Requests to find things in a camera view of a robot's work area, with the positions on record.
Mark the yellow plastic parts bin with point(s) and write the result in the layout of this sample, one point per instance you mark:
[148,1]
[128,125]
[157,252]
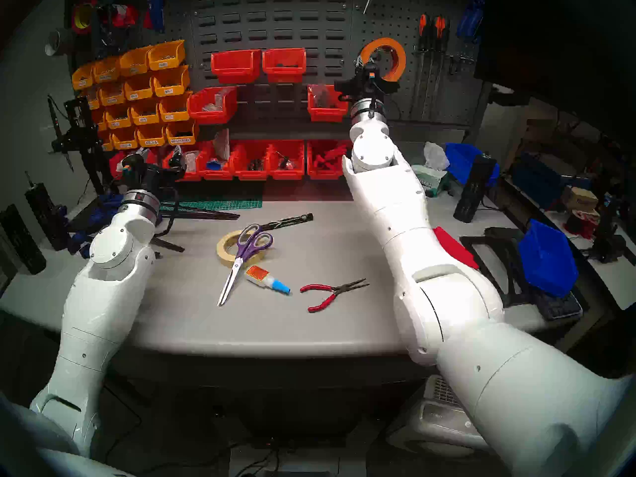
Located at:
[93,99]
[106,142]
[134,61]
[151,135]
[100,119]
[166,53]
[145,112]
[83,78]
[171,81]
[112,93]
[182,132]
[124,139]
[107,69]
[175,107]
[139,87]
[118,117]

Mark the orange tape roll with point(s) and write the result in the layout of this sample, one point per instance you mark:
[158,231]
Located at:
[392,46]

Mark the white side table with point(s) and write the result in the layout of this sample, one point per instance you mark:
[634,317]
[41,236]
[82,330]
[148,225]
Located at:
[618,282]

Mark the glue bottle with blue cap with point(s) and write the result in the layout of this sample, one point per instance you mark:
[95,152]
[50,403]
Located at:
[258,275]

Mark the small cardboard box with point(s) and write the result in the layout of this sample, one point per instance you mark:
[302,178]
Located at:
[580,200]

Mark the black desktop device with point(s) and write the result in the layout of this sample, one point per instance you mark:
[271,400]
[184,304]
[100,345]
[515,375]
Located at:
[608,245]

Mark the black tripod rods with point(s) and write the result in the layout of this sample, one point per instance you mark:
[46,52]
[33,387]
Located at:
[208,212]

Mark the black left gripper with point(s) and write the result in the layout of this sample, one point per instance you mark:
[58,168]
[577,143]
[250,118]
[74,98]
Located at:
[154,174]

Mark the black cylindrical tool holder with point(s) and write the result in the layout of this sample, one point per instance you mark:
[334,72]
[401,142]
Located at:
[47,217]
[472,193]

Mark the small blue plastic part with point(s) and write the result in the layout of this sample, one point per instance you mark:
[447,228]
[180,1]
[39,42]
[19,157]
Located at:
[213,165]

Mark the black marker pen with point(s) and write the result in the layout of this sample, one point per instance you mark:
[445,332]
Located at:
[288,221]

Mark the Kimtech tissue box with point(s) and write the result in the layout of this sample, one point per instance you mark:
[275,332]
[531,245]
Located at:
[432,180]

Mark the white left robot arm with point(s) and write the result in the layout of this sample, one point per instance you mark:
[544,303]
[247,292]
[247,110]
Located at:
[104,302]

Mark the pile of blue clamps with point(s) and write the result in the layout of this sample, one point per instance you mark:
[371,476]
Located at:
[107,202]

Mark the black computer monitor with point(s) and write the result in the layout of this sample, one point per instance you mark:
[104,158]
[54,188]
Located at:
[546,34]

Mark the green cutting mat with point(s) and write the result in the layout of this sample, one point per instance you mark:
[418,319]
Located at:
[223,200]

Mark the black printed frame part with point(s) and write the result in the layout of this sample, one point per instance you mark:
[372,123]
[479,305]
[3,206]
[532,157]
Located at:
[477,241]

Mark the clear plastic hardware bag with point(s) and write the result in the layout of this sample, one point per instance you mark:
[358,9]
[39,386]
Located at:
[191,160]

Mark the black computer keyboard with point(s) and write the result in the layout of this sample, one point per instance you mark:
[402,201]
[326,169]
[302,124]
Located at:
[561,306]

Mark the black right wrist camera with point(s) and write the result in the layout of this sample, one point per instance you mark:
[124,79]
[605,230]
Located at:
[371,73]

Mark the grey pegboard back panel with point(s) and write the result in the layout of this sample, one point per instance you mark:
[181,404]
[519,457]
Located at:
[271,29]

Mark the black metal fixture stand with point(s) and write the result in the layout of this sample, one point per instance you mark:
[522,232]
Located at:
[82,138]

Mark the red plastic storage bin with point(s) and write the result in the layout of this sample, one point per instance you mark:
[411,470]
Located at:
[213,174]
[285,175]
[115,165]
[211,112]
[190,177]
[454,247]
[284,72]
[251,175]
[320,175]
[233,66]
[325,114]

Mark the red white tape roll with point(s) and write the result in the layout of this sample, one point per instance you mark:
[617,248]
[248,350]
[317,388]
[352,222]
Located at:
[126,16]

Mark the black bar clamp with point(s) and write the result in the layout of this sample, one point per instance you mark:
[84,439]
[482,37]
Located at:
[107,39]

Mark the blue plastic storage bin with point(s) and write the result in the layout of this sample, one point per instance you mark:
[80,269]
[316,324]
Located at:
[459,158]
[546,262]

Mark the white Coway air purifier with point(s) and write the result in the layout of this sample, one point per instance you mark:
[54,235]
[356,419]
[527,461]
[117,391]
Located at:
[432,416]

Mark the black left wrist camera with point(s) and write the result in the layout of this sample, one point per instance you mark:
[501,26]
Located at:
[133,164]

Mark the clear plastic parts bag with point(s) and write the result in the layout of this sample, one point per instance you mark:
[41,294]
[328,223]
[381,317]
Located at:
[218,103]
[320,93]

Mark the beige masking tape roll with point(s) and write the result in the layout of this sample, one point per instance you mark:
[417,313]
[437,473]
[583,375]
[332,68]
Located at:
[223,252]

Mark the grey duct tape roll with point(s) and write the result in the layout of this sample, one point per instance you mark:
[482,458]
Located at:
[62,41]

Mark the dark blue storage bin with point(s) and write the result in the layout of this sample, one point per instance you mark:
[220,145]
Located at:
[534,183]

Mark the red yellow tape roll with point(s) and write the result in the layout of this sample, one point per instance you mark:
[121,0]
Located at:
[79,9]

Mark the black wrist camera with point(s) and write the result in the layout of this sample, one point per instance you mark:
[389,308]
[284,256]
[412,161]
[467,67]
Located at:
[371,73]
[133,164]

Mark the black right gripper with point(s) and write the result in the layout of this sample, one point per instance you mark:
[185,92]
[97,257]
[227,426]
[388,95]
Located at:
[367,93]

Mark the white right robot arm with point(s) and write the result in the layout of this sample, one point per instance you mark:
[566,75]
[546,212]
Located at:
[397,202]

